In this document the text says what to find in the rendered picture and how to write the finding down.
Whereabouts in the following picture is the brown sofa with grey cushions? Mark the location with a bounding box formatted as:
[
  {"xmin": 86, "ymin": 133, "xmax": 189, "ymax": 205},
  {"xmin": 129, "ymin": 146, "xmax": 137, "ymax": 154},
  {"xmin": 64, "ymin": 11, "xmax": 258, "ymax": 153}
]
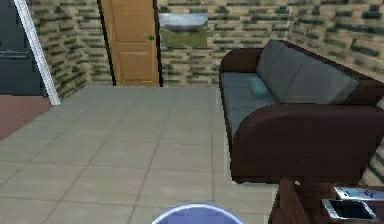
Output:
[{"xmin": 218, "ymin": 39, "xmax": 384, "ymax": 185}]

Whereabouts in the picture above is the teal pillow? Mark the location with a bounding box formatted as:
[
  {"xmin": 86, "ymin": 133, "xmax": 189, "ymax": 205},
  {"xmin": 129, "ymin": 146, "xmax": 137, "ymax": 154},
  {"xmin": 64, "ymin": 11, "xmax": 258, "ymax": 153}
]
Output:
[{"xmin": 249, "ymin": 79, "xmax": 270, "ymax": 99}]

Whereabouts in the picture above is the framed landscape picture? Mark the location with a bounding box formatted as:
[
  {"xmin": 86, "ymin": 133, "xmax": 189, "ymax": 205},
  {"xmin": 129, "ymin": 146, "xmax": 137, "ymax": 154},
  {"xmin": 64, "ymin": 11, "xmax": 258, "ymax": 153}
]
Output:
[{"xmin": 158, "ymin": 12, "xmax": 209, "ymax": 49}]

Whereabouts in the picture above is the orange wooden room door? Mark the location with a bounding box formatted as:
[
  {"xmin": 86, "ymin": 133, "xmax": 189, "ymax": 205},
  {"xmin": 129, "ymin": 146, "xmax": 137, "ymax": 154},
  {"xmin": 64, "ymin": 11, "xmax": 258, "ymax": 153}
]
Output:
[{"xmin": 100, "ymin": 0, "xmax": 161, "ymax": 88}]

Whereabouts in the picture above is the blue round bowl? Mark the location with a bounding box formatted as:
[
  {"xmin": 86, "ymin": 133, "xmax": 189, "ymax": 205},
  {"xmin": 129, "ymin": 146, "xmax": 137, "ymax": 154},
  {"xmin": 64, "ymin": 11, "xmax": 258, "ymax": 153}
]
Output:
[{"xmin": 149, "ymin": 203, "xmax": 246, "ymax": 224}]

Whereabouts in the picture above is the dark brown wooden table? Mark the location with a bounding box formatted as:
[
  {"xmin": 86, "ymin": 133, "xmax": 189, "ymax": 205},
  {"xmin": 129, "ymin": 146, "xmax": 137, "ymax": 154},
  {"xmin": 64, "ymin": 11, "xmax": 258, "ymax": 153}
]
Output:
[{"xmin": 268, "ymin": 177, "xmax": 384, "ymax": 224}]

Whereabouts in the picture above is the dark grey cupboard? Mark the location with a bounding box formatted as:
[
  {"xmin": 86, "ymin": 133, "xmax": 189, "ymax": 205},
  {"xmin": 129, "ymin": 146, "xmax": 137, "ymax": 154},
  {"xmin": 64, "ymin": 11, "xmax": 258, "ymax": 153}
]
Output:
[{"xmin": 0, "ymin": 0, "xmax": 48, "ymax": 97}]

